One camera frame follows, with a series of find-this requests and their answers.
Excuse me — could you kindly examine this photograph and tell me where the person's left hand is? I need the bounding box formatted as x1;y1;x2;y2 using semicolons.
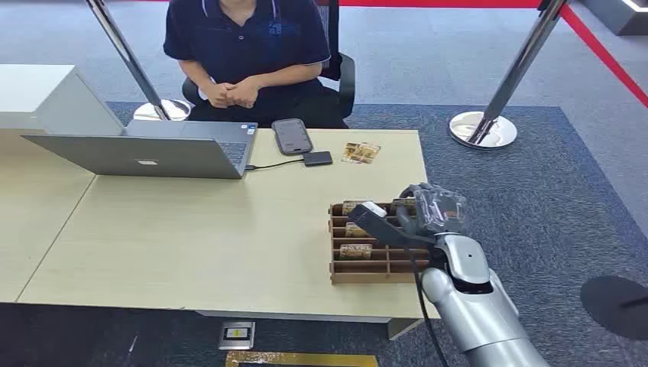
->
225;76;262;110

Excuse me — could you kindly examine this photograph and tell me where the person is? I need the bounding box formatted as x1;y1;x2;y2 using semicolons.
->
163;0;350;130

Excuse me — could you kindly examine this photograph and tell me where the black round base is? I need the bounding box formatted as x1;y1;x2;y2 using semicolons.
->
580;274;648;342

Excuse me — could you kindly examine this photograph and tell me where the white cabinet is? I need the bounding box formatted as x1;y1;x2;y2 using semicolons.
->
0;64;125;137

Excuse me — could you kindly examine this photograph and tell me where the person's right hand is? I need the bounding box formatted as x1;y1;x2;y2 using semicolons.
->
204;80;237;109

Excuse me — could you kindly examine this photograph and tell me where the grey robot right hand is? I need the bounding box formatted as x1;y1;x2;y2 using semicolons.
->
395;183;468;239

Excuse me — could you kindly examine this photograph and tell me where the black office chair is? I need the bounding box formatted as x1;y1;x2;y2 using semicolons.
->
181;0;357;121

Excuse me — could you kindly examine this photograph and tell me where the black drive cable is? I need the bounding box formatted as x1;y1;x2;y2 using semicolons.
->
245;158;306;172

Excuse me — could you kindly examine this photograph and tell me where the black smartphone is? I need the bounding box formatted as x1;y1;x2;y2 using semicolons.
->
271;118;315;157

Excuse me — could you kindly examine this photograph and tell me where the grey laptop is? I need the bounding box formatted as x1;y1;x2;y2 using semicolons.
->
21;119;259;181

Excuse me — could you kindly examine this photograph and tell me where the red barrier belt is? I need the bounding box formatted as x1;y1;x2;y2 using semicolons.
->
559;4;648;110
338;0;543;9

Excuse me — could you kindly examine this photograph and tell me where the chrome stanchion post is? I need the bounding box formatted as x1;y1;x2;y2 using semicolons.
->
448;0;571;151
83;0;193;122

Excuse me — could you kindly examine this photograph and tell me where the brown wooden card holder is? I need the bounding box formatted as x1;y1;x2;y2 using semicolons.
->
329;200;433;286

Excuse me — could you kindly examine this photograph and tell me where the grey block with light strip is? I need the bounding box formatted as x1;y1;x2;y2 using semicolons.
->
579;0;648;37

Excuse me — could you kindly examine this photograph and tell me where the black wrist camera with pale box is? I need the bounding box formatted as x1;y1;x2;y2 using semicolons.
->
348;200;433;251

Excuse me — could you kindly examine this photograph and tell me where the silver floor socket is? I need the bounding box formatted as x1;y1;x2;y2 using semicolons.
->
218;320;257;352

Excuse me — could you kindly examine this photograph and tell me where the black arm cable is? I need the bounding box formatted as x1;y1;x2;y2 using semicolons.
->
404;247;452;367

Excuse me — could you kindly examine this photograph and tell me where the small black external drive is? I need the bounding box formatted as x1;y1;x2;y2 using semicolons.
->
303;151;335;168

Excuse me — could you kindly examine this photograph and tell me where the gold floor tape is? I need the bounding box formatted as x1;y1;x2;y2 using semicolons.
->
225;350;380;367

